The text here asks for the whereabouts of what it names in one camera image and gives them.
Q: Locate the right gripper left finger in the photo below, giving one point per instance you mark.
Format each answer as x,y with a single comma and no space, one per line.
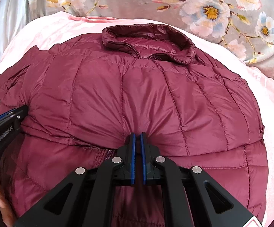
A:
85,197

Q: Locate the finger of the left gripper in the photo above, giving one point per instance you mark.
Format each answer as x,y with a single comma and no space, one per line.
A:
13,115

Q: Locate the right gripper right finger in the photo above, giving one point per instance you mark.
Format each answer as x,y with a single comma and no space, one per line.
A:
191,197

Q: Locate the maroon quilted puffer jacket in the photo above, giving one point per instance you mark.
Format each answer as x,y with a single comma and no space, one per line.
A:
87,95

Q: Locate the person's left hand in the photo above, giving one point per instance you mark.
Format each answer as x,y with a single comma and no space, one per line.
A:
7,213

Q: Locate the pink blanket with white bows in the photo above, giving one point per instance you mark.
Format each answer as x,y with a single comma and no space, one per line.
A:
46,31

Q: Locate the grey floral bedsheet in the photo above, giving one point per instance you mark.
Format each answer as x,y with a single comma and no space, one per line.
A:
244,27

